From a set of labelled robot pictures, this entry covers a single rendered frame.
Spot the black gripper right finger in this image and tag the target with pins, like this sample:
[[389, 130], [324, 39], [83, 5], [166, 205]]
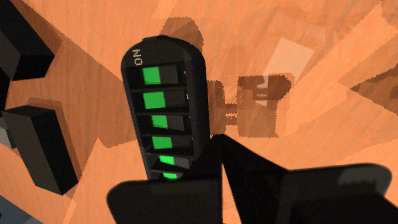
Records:
[[265, 192]]

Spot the dark grey switch panel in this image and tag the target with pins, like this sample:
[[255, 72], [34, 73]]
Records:
[[166, 87]]

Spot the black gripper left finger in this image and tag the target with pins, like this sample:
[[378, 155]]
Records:
[[193, 198]]

